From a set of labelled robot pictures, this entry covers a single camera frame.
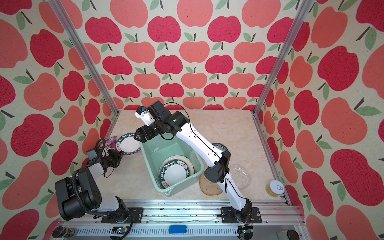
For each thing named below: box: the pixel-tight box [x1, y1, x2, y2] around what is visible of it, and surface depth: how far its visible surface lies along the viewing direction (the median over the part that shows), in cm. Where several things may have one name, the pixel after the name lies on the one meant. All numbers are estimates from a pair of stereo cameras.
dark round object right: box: [287, 229, 300, 240], surface depth 62 cm
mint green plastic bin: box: [139, 136, 205, 197], surface depth 88 cm
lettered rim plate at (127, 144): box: [116, 133, 141, 155], surface depth 97 cm
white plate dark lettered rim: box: [160, 160, 191, 189], surface depth 88 cm
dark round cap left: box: [52, 226, 77, 238], surface depth 64 cm
